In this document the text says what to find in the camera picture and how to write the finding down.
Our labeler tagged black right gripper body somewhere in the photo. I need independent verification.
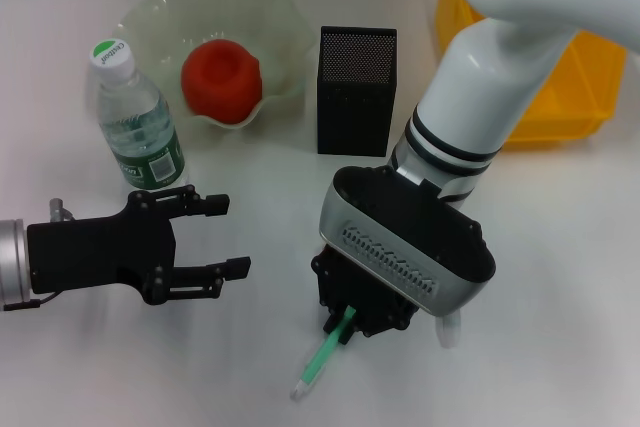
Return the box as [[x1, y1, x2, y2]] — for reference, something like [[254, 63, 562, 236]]
[[310, 244, 419, 339]]

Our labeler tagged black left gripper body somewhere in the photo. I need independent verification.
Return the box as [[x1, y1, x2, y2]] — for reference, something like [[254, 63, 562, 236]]
[[27, 190, 177, 306]]

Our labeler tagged green and clear pen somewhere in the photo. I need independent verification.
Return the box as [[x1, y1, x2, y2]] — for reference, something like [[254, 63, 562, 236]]
[[289, 305, 357, 401]]

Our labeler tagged grey pen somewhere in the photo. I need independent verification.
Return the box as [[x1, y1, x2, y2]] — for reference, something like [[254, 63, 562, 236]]
[[433, 311, 464, 350]]

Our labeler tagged clear bottle with green label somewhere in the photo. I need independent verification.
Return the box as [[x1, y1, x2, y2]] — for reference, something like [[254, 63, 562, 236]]
[[88, 38, 190, 194]]

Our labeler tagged red-orange knitted orange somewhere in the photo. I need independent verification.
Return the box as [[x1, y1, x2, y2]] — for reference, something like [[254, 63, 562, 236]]
[[180, 38, 264, 126]]

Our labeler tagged black mesh pen holder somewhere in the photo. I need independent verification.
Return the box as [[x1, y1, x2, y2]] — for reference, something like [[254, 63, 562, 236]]
[[315, 25, 398, 158]]

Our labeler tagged pale green glass fruit plate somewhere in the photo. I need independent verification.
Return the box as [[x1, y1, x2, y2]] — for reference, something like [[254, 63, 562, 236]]
[[117, 0, 314, 132]]

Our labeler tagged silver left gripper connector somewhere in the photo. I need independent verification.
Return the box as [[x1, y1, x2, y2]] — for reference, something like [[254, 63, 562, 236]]
[[48, 198, 76, 223]]

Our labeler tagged yellow plastic bin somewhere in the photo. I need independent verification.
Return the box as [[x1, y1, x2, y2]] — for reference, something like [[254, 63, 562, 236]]
[[433, 0, 629, 151]]

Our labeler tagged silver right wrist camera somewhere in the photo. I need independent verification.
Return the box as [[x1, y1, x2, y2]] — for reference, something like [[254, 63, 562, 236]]
[[318, 165, 499, 318]]

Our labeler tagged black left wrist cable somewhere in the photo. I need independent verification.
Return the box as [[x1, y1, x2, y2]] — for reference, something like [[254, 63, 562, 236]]
[[2, 295, 54, 311]]

